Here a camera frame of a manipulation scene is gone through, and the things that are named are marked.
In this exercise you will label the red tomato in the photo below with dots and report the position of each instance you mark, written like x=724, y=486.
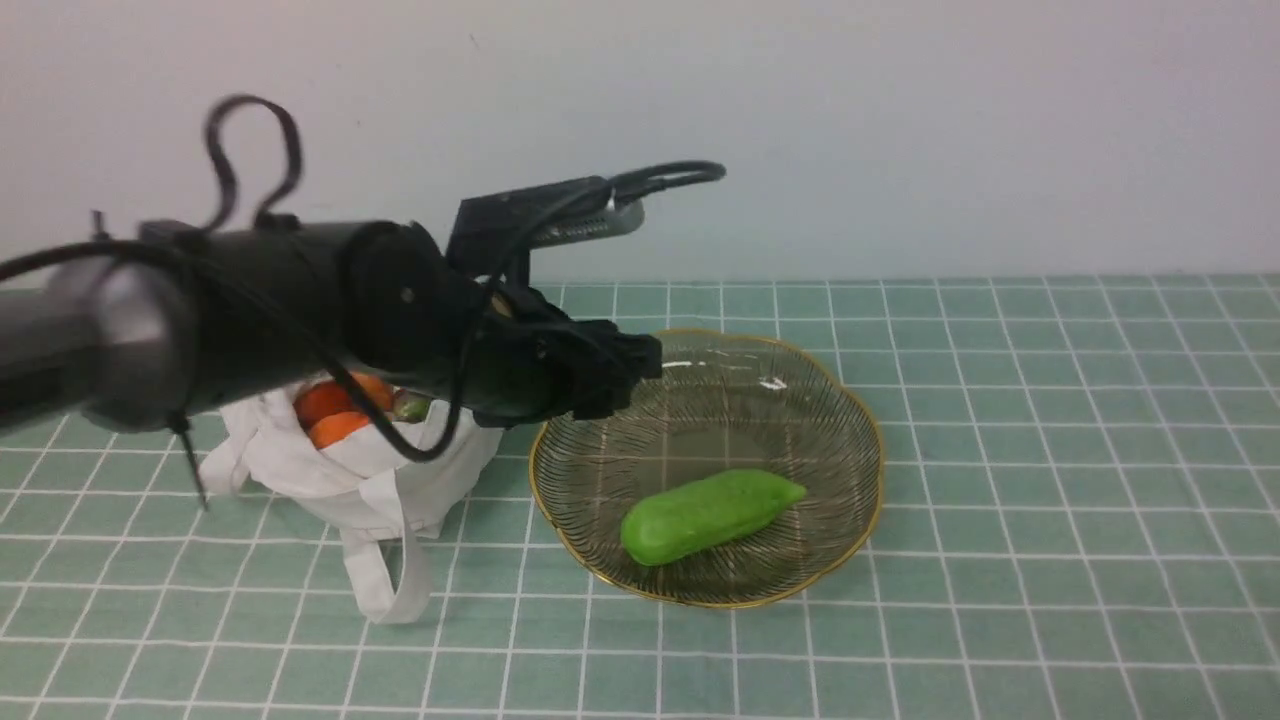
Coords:
x=328, y=397

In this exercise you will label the white cloth tote bag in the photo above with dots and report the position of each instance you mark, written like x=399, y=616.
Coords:
x=380, y=502

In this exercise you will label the orange carrot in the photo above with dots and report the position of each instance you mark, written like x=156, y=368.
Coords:
x=332, y=429

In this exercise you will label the green gourd vegetable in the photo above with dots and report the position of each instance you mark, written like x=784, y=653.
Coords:
x=706, y=513

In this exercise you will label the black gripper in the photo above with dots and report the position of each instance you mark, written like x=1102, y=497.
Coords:
x=530, y=363

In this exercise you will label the gold-rimmed glass plate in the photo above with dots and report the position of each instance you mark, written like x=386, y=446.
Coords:
x=723, y=401

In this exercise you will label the green checkered tablecloth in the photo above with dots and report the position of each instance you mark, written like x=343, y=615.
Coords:
x=1080, y=523

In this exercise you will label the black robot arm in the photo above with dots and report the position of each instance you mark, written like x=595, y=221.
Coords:
x=130, y=333

